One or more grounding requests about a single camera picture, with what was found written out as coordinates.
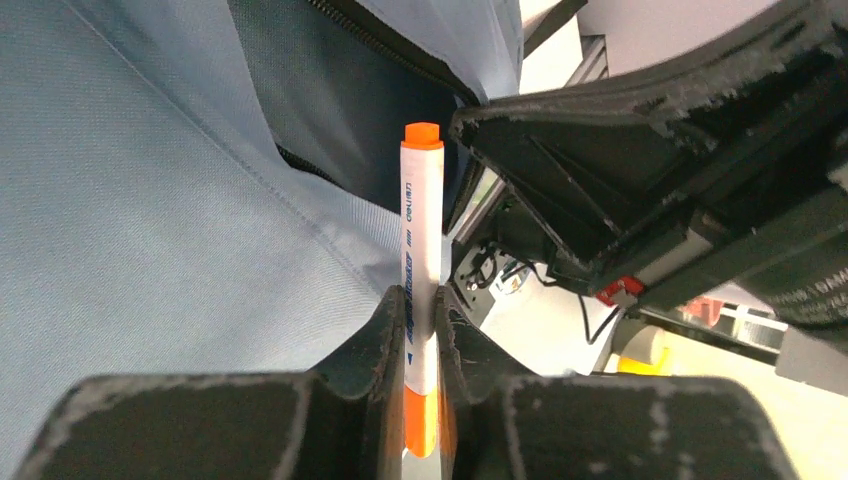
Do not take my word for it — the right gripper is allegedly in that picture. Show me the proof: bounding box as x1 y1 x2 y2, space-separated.
451 1 847 332

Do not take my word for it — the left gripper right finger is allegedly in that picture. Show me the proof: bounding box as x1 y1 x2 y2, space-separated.
433 287 797 479

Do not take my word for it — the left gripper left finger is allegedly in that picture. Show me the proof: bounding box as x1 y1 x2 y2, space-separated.
16 286 405 479

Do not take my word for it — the orange capped white marker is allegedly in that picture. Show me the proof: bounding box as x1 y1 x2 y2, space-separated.
400 122 444 459

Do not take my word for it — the blue student backpack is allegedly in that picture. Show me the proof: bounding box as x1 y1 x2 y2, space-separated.
0 0 588 458

